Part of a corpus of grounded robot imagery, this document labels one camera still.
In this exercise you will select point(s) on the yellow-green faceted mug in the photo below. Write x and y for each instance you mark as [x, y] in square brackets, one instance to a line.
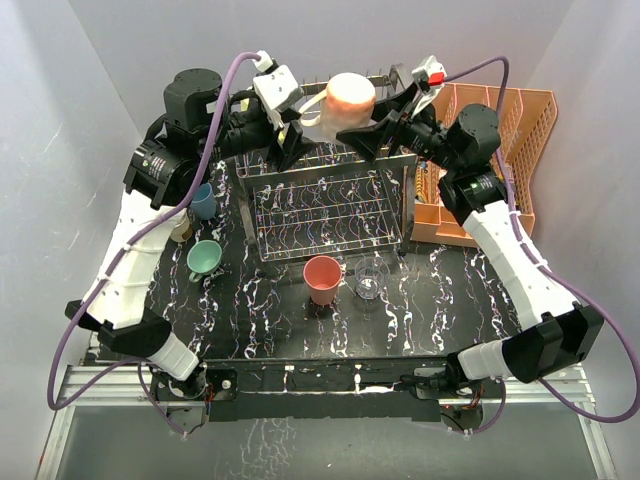
[257, 131]

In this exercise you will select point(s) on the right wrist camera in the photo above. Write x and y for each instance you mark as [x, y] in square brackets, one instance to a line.
[429, 76]

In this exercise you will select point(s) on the clear glass cup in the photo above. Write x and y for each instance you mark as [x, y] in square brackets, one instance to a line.
[371, 276]

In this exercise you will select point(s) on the blue plastic cup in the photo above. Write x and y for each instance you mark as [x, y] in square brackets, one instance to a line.
[203, 203]

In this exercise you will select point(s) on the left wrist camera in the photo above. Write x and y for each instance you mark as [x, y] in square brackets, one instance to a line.
[276, 87]

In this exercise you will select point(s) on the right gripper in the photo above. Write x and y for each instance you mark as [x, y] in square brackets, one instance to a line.
[373, 138]

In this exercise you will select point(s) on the metal two-tier dish rack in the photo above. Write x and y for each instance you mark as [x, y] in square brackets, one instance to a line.
[329, 202]

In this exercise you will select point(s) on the aluminium frame rail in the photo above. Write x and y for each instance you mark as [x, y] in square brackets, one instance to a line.
[266, 424]

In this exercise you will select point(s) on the cream and brown cup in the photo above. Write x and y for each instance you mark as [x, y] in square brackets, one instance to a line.
[183, 231]

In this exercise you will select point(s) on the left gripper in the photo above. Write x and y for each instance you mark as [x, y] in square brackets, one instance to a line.
[292, 147]

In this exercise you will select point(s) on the yellow patterned box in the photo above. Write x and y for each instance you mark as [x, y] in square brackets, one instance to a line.
[426, 183]

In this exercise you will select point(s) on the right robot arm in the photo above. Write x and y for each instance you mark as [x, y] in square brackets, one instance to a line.
[557, 331]

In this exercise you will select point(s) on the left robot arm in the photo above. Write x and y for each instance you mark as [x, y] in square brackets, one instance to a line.
[202, 122]

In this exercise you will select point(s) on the green ceramic cup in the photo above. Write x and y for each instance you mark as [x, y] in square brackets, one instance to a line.
[203, 259]

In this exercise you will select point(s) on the pink and cream mug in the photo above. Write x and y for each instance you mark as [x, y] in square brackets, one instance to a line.
[347, 102]

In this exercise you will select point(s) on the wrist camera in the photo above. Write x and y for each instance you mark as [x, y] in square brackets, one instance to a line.
[276, 87]
[429, 76]

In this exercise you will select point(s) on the pink plastic cup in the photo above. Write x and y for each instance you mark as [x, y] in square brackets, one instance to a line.
[322, 275]

